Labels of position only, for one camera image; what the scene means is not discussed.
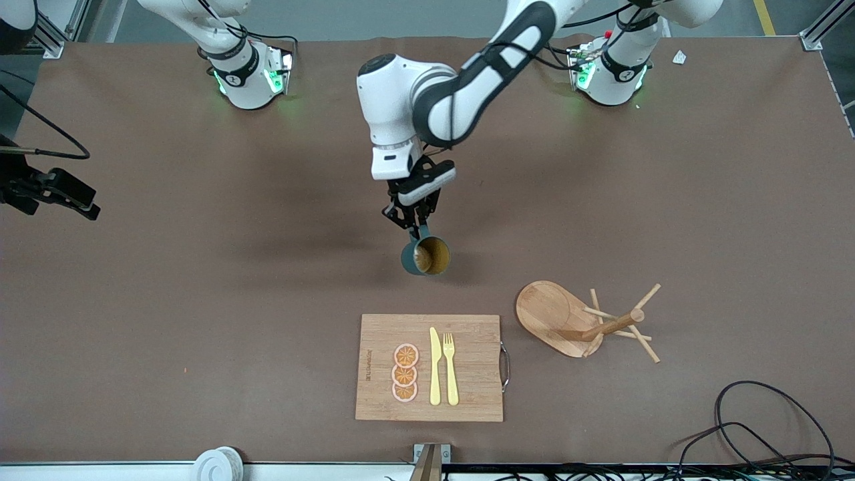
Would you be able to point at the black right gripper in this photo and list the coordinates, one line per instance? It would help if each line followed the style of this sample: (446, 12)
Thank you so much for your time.
(20, 179)

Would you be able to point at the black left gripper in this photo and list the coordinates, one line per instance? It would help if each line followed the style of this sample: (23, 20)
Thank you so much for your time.
(408, 214)

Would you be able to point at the dark green cup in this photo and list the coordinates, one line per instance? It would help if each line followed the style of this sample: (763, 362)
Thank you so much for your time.
(434, 257)

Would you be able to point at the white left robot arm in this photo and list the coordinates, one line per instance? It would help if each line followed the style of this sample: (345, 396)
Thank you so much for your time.
(387, 100)

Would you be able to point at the wooden cup rack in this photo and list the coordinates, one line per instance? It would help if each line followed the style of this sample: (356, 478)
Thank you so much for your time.
(548, 314)

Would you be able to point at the toy orange slice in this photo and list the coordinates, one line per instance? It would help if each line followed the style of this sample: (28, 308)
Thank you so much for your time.
(406, 354)

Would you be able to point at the brown table cover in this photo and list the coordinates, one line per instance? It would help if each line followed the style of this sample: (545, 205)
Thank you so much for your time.
(200, 267)

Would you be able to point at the yellow plastic knife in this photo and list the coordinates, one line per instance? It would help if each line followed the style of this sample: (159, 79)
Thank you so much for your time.
(435, 367)

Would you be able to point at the bamboo cutting board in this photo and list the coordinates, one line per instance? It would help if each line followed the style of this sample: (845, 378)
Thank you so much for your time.
(467, 367)

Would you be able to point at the yellow plastic fork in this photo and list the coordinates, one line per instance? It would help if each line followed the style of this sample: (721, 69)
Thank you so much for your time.
(451, 374)

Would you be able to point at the brown wooden bar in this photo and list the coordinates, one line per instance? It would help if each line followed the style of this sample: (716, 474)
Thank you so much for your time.
(427, 467)

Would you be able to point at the white tape roll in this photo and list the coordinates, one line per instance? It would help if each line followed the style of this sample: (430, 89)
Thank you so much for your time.
(217, 464)

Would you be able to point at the white paper scrap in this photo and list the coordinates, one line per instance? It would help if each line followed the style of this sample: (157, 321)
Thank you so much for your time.
(679, 57)

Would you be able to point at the aluminium frame profile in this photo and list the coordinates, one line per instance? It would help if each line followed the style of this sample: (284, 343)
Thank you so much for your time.
(57, 37)
(818, 30)

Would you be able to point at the grey metal bracket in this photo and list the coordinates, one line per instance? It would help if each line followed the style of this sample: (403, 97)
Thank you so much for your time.
(446, 453)

